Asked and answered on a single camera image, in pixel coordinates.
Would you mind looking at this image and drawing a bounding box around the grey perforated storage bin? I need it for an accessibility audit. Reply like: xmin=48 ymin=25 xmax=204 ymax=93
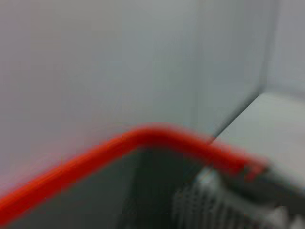
xmin=9 ymin=145 xmax=305 ymax=229

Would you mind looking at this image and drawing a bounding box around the orange bin handle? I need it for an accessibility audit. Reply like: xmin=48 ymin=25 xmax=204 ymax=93
xmin=0 ymin=123 xmax=270 ymax=227

